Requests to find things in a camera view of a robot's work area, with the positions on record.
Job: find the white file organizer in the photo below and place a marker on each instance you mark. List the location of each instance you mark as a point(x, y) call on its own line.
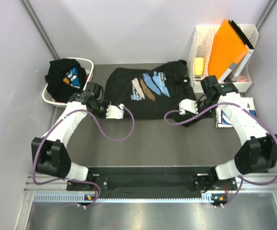
point(201, 47)

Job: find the aluminium frame rail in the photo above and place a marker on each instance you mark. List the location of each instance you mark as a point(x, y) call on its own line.
point(61, 185)

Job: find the black folder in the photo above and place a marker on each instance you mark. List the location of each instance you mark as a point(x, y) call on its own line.
point(240, 34)

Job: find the white laundry basket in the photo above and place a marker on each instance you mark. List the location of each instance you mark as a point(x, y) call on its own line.
point(86, 64)

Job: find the yellow sponge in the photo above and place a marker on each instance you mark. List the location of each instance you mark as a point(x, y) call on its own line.
point(198, 66)

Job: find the folded white daisy t-shirt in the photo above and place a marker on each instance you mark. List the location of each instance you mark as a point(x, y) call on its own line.
point(222, 120)

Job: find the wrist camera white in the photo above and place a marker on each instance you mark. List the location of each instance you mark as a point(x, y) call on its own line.
point(188, 105)
point(115, 111)

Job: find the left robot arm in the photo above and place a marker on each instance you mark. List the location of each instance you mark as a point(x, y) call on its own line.
point(49, 152)

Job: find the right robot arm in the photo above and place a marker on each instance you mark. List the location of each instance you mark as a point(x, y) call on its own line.
point(258, 150)

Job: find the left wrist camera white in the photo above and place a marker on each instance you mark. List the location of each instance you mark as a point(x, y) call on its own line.
point(115, 111)

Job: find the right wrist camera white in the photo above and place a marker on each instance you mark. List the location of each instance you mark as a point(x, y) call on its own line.
point(188, 105)

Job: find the grey cable duct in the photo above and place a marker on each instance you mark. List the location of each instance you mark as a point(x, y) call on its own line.
point(87, 198)

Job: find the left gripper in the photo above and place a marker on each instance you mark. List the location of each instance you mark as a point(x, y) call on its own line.
point(104, 115)

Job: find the black brushstroke print t-shirt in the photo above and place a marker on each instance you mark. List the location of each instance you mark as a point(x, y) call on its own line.
point(150, 94)

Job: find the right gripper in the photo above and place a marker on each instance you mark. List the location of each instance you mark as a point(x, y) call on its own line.
point(199, 103)

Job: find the black daisy print t-shirt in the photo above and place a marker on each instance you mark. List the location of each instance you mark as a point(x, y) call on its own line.
point(65, 77)

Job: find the white grey binder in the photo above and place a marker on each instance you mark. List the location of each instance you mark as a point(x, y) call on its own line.
point(234, 70)

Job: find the pink small item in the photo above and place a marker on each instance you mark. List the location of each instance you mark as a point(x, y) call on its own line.
point(242, 78)

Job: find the dark grey table mat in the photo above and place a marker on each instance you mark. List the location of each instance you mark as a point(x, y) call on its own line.
point(125, 142)

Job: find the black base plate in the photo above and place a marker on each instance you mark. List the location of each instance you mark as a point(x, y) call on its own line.
point(157, 181)

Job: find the orange folder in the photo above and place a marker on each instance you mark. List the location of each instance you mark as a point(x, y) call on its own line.
point(227, 52)

